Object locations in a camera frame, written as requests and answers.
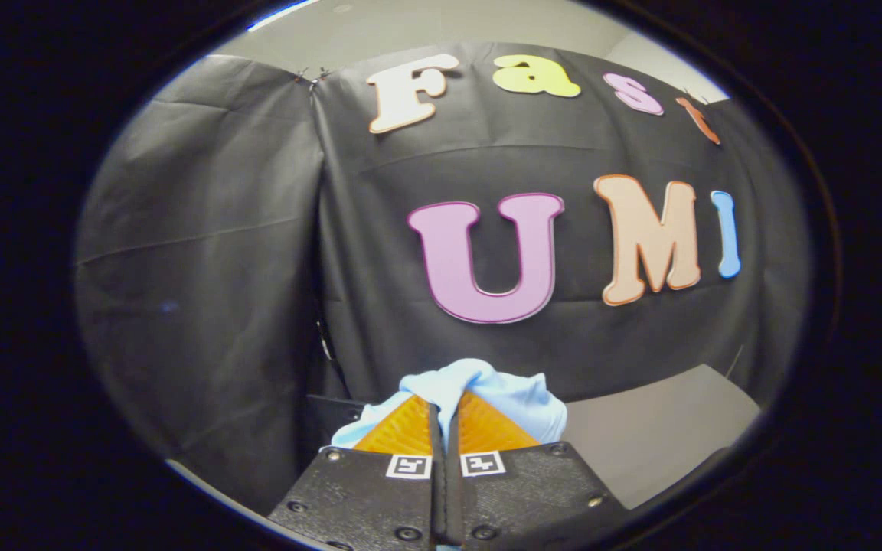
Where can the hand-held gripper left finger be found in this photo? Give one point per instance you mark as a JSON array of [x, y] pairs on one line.
[[364, 501]]

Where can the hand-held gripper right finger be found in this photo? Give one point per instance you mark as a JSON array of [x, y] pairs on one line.
[[525, 497]]

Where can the dark washing machine lid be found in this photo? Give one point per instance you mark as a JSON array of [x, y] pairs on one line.
[[330, 419]]

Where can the light blue garment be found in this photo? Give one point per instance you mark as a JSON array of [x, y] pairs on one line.
[[510, 398]]

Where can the white cabinet with grey top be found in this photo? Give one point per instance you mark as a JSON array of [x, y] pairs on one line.
[[655, 428]]

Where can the black backdrop cloth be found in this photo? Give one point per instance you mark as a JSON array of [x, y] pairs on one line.
[[204, 229]]

